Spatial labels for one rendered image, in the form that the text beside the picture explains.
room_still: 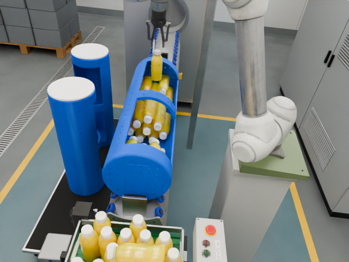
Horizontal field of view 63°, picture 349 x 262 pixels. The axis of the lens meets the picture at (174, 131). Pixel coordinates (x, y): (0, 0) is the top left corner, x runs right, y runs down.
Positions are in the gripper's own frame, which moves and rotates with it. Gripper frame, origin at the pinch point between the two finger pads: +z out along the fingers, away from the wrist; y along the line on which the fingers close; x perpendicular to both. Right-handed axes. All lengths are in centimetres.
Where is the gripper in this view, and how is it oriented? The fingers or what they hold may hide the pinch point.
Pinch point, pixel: (157, 47)
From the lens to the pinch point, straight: 167.2
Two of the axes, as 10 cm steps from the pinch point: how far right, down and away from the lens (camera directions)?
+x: -0.5, 6.3, -7.8
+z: -0.7, 7.7, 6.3
